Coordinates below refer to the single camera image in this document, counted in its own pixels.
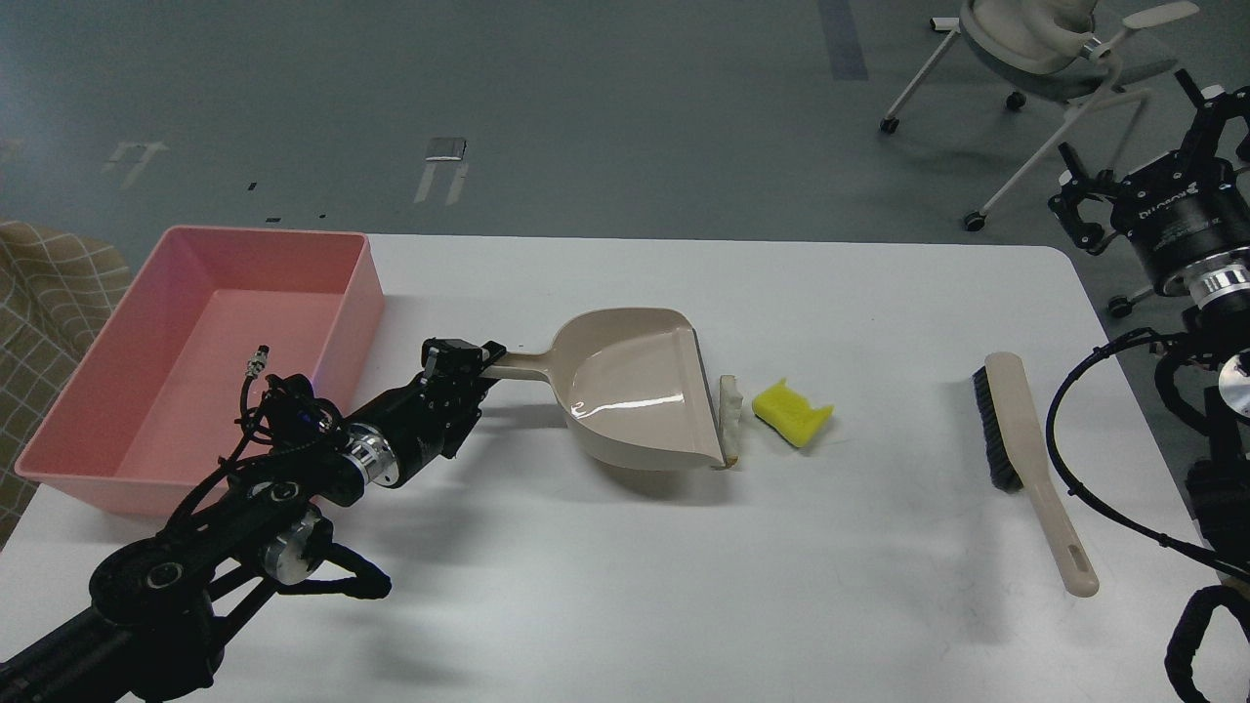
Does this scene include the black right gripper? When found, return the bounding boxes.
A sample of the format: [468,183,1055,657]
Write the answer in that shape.
[1046,68,1249,296]

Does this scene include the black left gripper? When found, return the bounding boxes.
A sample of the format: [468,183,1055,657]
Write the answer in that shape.
[348,338,508,488]

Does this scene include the beige plastic dustpan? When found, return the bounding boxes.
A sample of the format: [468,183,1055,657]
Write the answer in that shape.
[485,308,728,472]

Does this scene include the yellow sponge piece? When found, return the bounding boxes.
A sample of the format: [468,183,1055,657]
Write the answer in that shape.
[751,378,836,448]

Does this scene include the beige hand brush black bristles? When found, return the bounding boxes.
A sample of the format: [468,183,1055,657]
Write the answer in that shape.
[973,352,1100,598]

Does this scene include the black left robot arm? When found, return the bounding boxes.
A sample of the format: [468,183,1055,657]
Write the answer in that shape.
[3,339,505,702]

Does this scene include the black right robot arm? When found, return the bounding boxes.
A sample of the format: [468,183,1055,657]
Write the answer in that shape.
[1044,70,1249,702]

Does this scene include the pink plastic bin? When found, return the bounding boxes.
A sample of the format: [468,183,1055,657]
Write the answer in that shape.
[15,226,385,517]

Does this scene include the white rolling chair background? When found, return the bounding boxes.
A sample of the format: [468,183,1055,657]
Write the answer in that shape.
[879,1,1199,231]

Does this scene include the beige checked cloth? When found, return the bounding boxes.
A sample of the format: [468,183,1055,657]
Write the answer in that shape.
[1,219,131,542]

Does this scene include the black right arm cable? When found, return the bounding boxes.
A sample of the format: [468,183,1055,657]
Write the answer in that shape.
[1045,328,1250,582]

